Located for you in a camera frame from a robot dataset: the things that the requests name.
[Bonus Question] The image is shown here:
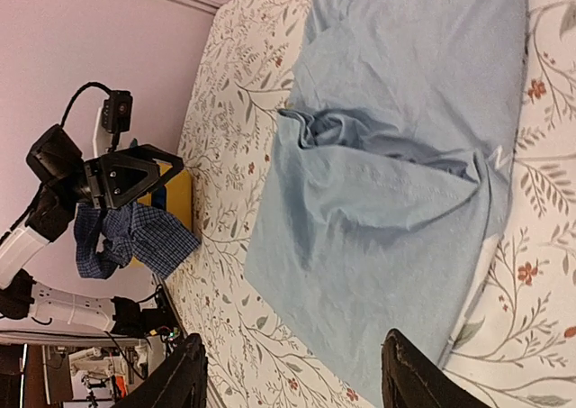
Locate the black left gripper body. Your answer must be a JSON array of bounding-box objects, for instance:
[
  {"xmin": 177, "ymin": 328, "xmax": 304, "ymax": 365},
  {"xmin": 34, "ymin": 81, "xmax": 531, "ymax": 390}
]
[{"xmin": 25, "ymin": 174, "xmax": 93, "ymax": 241}]

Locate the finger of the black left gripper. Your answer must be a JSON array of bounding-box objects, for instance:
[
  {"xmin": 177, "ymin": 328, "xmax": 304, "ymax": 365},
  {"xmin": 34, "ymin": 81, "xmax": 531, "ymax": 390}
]
[{"xmin": 83, "ymin": 144, "xmax": 184, "ymax": 210}]

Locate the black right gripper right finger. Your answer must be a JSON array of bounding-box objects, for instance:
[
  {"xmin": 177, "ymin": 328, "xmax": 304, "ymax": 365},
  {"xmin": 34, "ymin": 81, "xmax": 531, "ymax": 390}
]
[{"xmin": 382, "ymin": 329, "xmax": 487, "ymax": 408}]

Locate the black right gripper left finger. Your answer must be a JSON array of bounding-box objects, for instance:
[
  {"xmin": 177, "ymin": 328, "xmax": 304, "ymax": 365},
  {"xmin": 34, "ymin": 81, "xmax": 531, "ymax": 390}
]
[{"xmin": 113, "ymin": 333, "xmax": 208, "ymax": 408}]

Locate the light blue t-shirt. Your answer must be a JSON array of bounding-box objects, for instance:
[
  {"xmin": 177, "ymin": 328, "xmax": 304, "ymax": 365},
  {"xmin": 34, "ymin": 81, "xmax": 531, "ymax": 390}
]
[{"xmin": 245, "ymin": 0, "xmax": 527, "ymax": 405}]

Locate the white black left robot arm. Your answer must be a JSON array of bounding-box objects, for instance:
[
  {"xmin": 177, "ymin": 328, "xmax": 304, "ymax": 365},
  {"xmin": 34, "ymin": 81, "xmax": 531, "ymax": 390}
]
[{"xmin": 1, "ymin": 141, "xmax": 198, "ymax": 339}]

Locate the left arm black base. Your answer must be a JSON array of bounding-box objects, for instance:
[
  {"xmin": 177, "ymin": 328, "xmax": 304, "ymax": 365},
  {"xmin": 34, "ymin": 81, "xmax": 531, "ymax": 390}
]
[{"xmin": 138, "ymin": 285, "xmax": 185, "ymax": 341}]

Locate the yellow laundry basket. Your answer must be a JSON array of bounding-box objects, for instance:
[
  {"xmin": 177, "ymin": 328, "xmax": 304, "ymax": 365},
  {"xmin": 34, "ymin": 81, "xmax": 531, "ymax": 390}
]
[{"xmin": 132, "ymin": 169, "xmax": 193, "ymax": 231}]

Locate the blue checkered shirt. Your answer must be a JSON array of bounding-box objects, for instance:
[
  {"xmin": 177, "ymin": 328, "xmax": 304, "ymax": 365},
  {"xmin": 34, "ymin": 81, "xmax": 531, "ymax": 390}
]
[{"xmin": 74, "ymin": 202, "xmax": 201, "ymax": 279}]

